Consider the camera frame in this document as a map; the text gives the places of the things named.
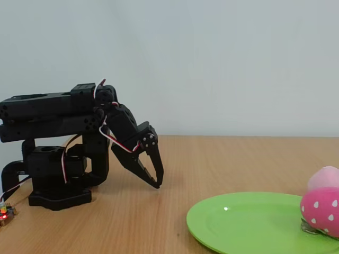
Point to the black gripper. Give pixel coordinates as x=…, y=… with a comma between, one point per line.
x=140, y=137

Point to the pale pink peach plush toy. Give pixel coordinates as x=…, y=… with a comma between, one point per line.
x=324, y=177

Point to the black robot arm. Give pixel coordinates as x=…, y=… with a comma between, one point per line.
x=39, y=105

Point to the green plate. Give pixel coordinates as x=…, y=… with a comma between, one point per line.
x=246, y=222

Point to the black table clamp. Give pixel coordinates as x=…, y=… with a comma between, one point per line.
x=6, y=172

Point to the small controller circuit board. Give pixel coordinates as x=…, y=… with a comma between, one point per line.
x=6, y=214

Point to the pink strawberry plush toy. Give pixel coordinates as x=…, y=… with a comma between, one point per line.
x=321, y=209

